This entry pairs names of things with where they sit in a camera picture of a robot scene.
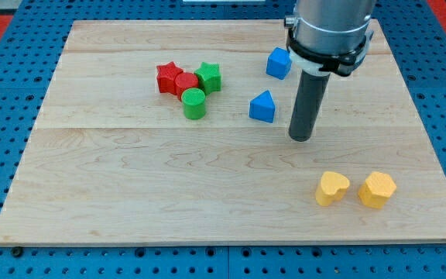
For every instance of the blue triangle block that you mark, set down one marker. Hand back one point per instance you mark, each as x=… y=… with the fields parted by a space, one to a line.
x=262 y=107

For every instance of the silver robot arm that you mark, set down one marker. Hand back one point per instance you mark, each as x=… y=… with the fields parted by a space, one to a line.
x=329 y=36

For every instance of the green cylinder block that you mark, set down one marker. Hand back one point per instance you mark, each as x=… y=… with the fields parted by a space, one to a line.
x=193 y=100

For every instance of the light wooden board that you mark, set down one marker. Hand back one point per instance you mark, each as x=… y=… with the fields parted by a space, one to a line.
x=111 y=161

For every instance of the yellow heart block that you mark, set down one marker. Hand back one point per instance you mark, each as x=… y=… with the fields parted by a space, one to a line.
x=332 y=187

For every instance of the blue cube block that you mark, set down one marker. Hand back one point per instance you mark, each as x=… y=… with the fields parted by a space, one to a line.
x=278 y=63

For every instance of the green star block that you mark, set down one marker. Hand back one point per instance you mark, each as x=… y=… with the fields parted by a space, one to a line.
x=209 y=77

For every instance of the yellow pentagon block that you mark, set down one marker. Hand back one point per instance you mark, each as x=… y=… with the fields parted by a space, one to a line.
x=376 y=190

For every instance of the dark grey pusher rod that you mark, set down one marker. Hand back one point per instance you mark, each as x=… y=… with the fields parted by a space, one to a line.
x=310 y=93

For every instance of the red star block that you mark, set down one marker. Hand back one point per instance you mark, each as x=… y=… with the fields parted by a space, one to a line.
x=166 y=75

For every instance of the red cylinder block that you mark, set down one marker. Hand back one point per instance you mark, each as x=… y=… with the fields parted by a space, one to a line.
x=184 y=81

